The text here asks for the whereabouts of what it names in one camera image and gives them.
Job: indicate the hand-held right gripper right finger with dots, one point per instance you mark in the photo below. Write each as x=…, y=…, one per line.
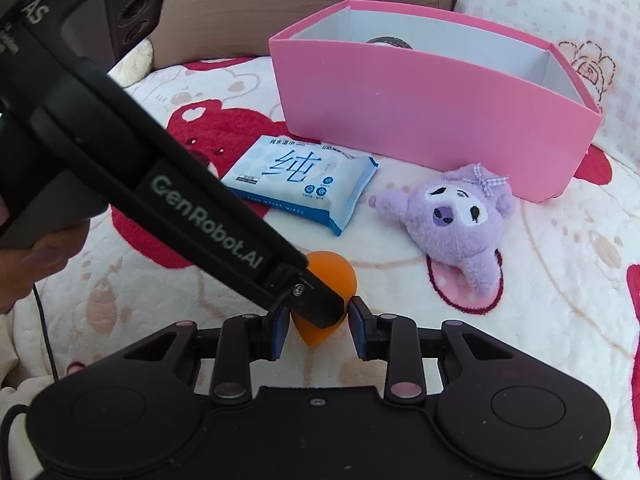
x=356, y=330

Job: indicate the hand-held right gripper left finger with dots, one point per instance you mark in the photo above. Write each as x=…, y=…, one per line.
x=280, y=330

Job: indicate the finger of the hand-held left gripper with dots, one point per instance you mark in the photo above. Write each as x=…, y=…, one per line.
x=320, y=305

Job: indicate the orange makeup sponge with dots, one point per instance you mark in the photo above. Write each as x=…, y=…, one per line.
x=335, y=272

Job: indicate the blue white wet wipes pack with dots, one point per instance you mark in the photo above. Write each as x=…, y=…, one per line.
x=290, y=175

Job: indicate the purple plush toy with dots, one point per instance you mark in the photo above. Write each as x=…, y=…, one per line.
x=450, y=230

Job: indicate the pink cardboard box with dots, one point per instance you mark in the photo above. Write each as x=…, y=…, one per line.
x=425, y=110

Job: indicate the person's left hand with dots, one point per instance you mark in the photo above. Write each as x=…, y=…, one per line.
x=30, y=270

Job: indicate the grey bunny plush toy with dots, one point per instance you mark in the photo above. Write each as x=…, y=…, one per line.
x=132, y=65

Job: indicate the red bear printed blanket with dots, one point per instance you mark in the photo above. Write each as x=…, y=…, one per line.
x=550, y=285

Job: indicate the pink checked cartoon pillow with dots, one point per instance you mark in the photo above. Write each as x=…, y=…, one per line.
x=550, y=0

